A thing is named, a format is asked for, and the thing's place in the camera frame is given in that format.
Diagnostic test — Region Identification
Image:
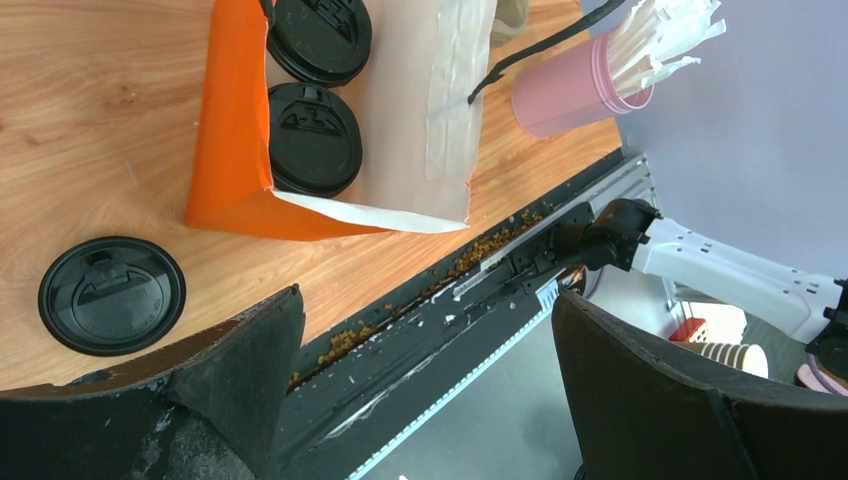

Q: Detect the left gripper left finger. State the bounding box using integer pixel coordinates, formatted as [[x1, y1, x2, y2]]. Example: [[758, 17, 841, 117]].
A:
[[1, 285, 305, 479]]

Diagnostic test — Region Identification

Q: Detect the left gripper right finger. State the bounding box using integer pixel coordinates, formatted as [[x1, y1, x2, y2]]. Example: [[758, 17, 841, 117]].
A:
[[551, 292, 847, 479]]

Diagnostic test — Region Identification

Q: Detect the black coffee cup lid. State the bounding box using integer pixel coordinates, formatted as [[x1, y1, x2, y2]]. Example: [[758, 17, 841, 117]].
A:
[[268, 82, 363, 198]]

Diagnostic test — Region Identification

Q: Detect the orange paper bag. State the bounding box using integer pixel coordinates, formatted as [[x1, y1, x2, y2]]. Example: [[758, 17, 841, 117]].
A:
[[184, 1, 498, 241]]

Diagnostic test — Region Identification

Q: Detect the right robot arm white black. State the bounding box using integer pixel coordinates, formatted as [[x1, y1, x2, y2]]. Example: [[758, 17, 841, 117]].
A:
[[549, 198, 847, 378]]

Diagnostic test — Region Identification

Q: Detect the background brown ribbed cup stack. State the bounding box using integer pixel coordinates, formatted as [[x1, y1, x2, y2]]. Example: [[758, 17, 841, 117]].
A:
[[674, 342, 769, 379]]

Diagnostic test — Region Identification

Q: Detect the pink holder with white straws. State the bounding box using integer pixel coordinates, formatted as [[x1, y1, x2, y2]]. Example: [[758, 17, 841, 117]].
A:
[[511, 0, 726, 138]]

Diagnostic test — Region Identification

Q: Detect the brown cardboard cup carrier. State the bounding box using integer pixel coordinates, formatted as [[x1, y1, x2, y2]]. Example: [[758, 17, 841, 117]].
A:
[[490, 0, 530, 49]]

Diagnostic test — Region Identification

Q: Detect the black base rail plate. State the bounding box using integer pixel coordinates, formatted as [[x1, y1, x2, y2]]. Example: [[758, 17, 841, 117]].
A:
[[267, 151, 652, 479]]

